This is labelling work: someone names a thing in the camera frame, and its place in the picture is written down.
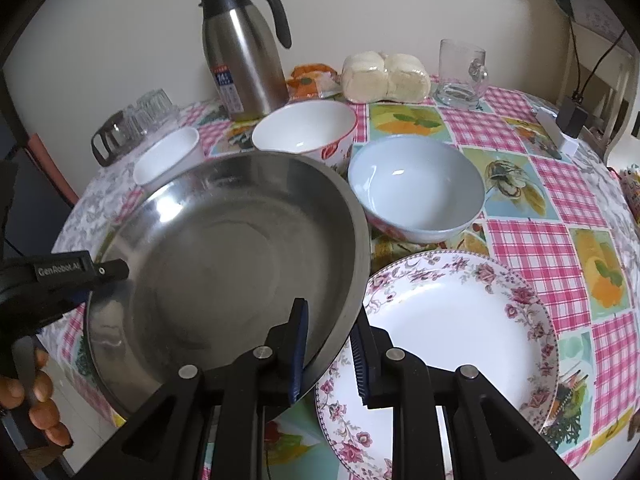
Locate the black cable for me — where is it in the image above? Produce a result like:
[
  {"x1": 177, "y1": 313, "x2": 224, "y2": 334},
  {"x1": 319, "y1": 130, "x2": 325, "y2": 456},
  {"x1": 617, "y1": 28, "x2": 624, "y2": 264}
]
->
[{"x1": 567, "y1": 12, "x2": 628, "y2": 101}]

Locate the colourful packet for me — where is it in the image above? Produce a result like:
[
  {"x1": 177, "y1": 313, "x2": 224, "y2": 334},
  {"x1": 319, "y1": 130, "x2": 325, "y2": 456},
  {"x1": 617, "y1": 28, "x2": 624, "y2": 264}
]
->
[{"x1": 620, "y1": 165, "x2": 640, "y2": 221}]

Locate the stainless steel thermos jug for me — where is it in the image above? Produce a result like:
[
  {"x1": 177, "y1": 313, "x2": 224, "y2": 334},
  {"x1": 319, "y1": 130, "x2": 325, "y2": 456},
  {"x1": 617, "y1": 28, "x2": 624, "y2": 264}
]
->
[{"x1": 197, "y1": 0, "x2": 292, "y2": 122}]

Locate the dark furniture panel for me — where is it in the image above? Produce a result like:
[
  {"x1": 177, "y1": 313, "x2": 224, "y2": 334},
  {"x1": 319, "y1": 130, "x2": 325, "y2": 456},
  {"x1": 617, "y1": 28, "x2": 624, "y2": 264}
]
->
[{"x1": 0, "y1": 67, "x2": 81, "y2": 261}]

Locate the pink board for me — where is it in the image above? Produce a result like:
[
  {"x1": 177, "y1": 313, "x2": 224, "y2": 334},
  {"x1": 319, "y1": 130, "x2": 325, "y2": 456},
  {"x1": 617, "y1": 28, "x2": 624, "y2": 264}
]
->
[{"x1": 27, "y1": 132, "x2": 81, "y2": 206}]

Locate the orange snack packet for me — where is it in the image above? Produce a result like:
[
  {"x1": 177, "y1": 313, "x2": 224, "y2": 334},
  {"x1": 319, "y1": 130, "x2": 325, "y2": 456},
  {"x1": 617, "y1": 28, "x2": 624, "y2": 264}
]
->
[{"x1": 287, "y1": 63, "x2": 343, "y2": 101}]

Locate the small white bowl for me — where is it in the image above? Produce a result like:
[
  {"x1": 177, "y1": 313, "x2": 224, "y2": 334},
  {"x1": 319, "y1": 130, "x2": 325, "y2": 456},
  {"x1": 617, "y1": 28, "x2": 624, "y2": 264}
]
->
[{"x1": 132, "y1": 126, "x2": 206, "y2": 192}]

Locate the bag of steamed buns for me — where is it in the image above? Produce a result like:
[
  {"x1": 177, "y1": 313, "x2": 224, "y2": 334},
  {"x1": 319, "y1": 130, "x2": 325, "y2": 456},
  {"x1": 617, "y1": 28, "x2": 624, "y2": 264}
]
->
[{"x1": 341, "y1": 51, "x2": 432, "y2": 103}]

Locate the pink floral rimmed plate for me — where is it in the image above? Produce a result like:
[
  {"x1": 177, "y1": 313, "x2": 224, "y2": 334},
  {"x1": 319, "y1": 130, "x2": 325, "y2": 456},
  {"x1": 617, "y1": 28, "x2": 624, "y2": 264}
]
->
[{"x1": 314, "y1": 249, "x2": 560, "y2": 480}]

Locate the red floral bowl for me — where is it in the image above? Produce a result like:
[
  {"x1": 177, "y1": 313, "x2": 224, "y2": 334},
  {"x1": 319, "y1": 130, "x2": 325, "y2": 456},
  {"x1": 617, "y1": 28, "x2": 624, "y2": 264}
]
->
[{"x1": 251, "y1": 100, "x2": 359, "y2": 176}]

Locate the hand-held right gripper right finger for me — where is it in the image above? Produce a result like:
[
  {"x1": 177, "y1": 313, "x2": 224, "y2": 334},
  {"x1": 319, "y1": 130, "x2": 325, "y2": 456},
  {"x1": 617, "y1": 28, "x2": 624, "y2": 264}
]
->
[{"x1": 350, "y1": 312, "x2": 581, "y2": 480}]

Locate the clear glass cup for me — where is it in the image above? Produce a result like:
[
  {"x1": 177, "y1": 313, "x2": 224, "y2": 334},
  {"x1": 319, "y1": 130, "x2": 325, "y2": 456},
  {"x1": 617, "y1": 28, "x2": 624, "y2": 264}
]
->
[
  {"x1": 131, "y1": 101, "x2": 155, "y2": 136},
  {"x1": 145, "y1": 88, "x2": 179, "y2": 123}
]

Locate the stainless steel basin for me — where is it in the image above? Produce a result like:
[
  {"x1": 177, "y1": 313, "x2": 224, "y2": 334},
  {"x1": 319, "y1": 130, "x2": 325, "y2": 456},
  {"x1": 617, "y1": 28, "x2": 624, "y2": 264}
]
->
[{"x1": 84, "y1": 152, "x2": 372, "y2": 418}]

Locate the white chair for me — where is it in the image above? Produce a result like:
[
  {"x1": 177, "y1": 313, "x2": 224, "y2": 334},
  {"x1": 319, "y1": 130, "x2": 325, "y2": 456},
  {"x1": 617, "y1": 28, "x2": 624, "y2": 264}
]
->
[{"x1": 555, "y1": 10, "x2": 640, "y2": 166}]

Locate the small white box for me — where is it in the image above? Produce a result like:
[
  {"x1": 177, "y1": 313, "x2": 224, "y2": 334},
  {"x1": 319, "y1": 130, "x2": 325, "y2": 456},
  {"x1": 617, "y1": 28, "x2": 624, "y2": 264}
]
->
[{"x1": 535, "y1": 107, "x2": 581, "y2": 158}]

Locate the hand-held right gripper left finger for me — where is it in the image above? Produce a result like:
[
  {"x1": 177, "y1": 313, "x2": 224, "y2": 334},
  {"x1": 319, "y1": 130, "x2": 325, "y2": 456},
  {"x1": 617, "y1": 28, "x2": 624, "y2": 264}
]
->
[{"x1": 102, "y1": 298, "x2": 311, "y2": 480}]

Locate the clear glass mug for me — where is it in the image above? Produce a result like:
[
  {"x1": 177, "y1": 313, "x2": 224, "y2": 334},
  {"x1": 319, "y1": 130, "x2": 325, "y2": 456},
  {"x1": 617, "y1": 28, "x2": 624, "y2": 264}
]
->
[{"x1": 432, "y1": 38, "x2": 491, "y2": 110}]

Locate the person's left hand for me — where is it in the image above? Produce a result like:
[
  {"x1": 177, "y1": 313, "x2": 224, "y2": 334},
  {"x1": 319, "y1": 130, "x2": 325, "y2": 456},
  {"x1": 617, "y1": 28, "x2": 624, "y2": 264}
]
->
[{"x1": 0, "y1": 349, "x2": 71, "y2": 447}]

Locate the light blue bowl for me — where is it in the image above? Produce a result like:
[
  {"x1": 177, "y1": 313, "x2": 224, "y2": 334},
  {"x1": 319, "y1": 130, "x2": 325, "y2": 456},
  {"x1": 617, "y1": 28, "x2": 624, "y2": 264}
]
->
[{"x1": 347, "y1": 136, "x2": 486, "y2": 243}]

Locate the glass teapot with black handle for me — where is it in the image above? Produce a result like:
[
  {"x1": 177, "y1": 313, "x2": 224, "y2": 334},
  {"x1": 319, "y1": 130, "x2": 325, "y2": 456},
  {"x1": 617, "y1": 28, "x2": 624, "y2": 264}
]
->
[{"x1": 91, "y1": 110, "x2": 146, "y2": 168}]

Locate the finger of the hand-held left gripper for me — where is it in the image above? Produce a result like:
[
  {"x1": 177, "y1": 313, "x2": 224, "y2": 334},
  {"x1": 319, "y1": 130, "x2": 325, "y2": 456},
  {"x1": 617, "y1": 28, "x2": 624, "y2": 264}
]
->
[{"x1": 92, "y1": 259, "x2": 130, "y2": 285}]

